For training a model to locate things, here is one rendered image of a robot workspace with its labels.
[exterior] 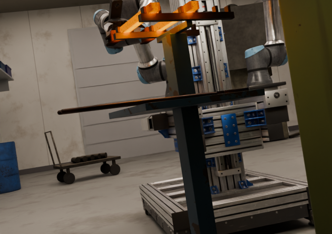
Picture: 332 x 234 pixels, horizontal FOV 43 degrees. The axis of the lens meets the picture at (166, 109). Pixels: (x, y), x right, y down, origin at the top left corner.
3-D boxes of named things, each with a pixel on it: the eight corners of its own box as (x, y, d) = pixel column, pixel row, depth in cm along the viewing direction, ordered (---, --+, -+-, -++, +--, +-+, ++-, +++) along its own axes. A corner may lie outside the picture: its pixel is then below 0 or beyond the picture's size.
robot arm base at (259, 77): (243, 88, 257) (240, 72, 257) (266, 85, 260) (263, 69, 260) (253, 85, 242) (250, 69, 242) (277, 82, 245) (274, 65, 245)
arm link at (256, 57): (243, 71, 255) (239, 49, 255) (262, 69, 259) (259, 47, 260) (253, 68, 244) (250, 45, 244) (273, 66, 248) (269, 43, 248)
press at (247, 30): (284, 135, 957) (264, 9, 966) (314, 136, 827) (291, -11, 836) (219, 146, 929) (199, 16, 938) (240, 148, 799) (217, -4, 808)
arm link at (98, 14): (111, 23, 194) (105, 5, 190) (119, 27, 184) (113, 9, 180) (96, 29, 192) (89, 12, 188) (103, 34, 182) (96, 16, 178)
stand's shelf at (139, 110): (109, 119, 139) (108, 113, 139) (212, 105, 157) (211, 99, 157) (146, 111, 112) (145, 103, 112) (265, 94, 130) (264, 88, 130)
